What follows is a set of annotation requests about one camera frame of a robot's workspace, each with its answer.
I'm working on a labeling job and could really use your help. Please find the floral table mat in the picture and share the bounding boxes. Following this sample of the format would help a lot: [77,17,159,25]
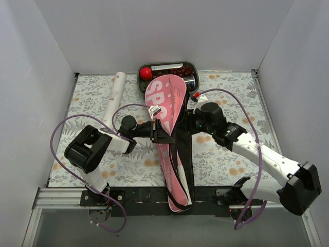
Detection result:
[48,71,278,187]

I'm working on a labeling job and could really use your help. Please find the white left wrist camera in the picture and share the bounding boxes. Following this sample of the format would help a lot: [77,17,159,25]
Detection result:
[148,105,161,117]

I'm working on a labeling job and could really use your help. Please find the badminton racket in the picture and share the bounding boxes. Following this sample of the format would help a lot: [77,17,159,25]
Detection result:
[177,158,192,205]

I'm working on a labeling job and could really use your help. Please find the dark red grapes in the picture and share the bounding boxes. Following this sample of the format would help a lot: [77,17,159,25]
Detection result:
[152,65,195,79]

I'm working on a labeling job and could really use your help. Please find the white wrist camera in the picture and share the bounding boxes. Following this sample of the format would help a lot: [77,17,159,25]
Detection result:
[148,105,161,117]
[193,92,209,113]

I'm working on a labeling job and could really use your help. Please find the white shuttlecock tube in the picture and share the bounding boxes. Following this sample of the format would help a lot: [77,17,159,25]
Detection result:
[103,72,126,133]

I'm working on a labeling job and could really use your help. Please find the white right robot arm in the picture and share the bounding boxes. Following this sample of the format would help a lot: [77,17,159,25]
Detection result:
[186,102,322,216]

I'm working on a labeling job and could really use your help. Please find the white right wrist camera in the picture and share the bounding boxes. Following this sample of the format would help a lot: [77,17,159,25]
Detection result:
[193,92,209,113]

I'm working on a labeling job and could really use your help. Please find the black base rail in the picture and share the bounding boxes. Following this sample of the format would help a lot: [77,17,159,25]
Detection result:
[79,186,258,218]

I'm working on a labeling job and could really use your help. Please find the grey plastic tray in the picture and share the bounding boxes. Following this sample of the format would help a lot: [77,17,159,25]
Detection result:
[137,61,199,94]

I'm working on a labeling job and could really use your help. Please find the white label strip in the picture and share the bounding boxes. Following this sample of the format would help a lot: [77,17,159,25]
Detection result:
[151,63,183,71]

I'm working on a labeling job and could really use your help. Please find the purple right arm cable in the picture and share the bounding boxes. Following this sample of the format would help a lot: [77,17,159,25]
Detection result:
[197,88,268,231]

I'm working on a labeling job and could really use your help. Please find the shiny patterned can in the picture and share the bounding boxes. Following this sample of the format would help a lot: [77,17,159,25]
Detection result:
[183,75,196,92]

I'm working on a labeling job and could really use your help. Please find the pink racket cover bag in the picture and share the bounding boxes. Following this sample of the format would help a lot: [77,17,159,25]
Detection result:
[145,75,191,213]

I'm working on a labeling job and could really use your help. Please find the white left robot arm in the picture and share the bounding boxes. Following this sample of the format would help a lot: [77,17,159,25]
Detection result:
[64,115,175,206]

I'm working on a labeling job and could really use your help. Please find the red apple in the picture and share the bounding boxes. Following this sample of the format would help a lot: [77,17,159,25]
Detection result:
[139,67,153,81]

